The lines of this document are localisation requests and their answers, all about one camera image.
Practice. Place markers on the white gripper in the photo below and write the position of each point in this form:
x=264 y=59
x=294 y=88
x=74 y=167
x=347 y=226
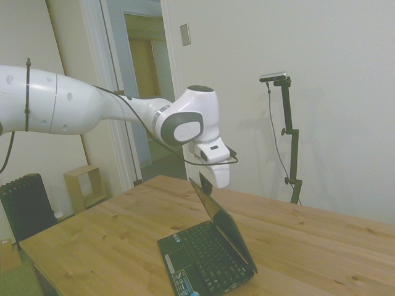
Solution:
x=222 y=175

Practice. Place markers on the black laptop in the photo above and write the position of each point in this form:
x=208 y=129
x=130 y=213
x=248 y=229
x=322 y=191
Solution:
x=203 y=256

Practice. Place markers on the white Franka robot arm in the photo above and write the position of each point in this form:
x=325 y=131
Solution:
x=77 y=105

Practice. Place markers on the wooden hallway door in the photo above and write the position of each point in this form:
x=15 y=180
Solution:
x=145 y=68

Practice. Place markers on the open wooden box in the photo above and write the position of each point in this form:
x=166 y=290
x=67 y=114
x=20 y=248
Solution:
x=74 y=188

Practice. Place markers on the small white object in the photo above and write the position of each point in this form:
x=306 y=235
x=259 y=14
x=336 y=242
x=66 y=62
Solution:
x=58 y=214

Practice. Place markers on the white open door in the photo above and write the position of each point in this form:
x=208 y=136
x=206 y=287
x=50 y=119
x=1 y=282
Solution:
x=118 y=46

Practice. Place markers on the black radiator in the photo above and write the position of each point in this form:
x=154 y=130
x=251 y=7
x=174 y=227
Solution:
x=27 y=209

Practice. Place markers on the brown cardboard box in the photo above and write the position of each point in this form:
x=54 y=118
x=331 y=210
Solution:
x=9 y=256

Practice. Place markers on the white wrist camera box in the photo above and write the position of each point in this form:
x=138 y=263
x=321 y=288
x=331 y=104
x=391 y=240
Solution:
x=216 y=151

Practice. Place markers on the black camera stand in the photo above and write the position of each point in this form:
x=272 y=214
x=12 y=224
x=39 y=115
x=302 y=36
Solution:
x=293 y=145

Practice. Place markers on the silver camera on stand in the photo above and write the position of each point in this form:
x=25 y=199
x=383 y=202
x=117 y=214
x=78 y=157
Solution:
x=274 y=76

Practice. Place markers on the beige wall switch plate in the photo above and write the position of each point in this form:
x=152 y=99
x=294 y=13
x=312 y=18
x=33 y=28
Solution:
x=185 y=34

